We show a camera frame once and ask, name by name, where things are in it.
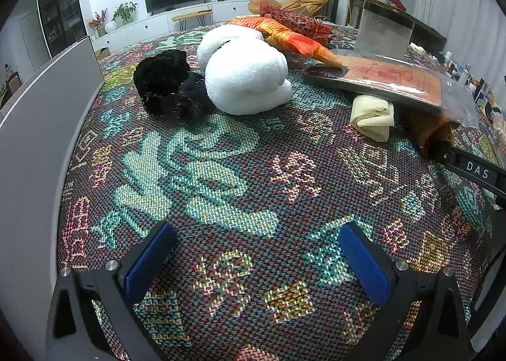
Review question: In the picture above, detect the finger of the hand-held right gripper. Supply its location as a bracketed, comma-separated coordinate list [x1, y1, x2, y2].
[422, 130, 455, 161]

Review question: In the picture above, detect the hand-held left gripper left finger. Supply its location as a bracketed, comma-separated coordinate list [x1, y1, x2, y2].
[45, 221, 176, 361]

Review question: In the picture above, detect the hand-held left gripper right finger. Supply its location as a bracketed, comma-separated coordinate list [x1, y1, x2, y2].
[338, 221, 471, 361]

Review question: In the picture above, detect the brown knitted cloth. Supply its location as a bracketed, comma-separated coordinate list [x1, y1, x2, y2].
[401, 106, 461, 160]

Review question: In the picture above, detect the cream cloth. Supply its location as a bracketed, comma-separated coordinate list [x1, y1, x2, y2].
[350, 94, 396, 143]

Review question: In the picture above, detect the white storage box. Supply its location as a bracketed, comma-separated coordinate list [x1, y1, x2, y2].
[0, 36, 105, 306]

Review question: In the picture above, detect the orange fish plush toy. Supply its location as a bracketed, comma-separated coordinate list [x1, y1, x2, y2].
[223, 17, 344, 69]

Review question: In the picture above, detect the plastic-packaged orange cloth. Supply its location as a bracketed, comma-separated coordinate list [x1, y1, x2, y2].
[304, 49, 481, 125]

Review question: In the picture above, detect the dark wooden cabinet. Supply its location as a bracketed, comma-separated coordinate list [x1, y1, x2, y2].
[346, 0, 447, 54]

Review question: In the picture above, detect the clear plastic box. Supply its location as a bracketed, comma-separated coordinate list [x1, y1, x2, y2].
[355, 1, 416, 63]

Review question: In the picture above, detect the colourful woven printed blanket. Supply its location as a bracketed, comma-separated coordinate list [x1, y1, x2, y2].
[55, 23, 506, 361]

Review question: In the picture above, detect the black fluffy cloth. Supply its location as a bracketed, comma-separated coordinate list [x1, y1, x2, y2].
[133, 50, 218, 121]

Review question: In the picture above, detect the white plush toy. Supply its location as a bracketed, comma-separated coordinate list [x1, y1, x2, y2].
[196, 24, 293, 116]

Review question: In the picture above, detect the mustard cushion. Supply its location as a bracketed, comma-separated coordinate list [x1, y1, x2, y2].
[248, 0, 282, 16]

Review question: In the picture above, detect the white television cabinet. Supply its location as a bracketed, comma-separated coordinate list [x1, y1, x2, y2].
[92, 0, 262, 49]

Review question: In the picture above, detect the wooden bench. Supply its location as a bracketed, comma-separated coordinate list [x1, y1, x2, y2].
[172, 5, 214, 32]

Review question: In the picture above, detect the leafy green potted plant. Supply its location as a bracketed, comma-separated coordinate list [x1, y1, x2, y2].
[112, 1, 138, 25]

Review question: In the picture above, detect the dark glass bookshelf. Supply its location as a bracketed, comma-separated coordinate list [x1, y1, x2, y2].
[35, 0, 89, 57]

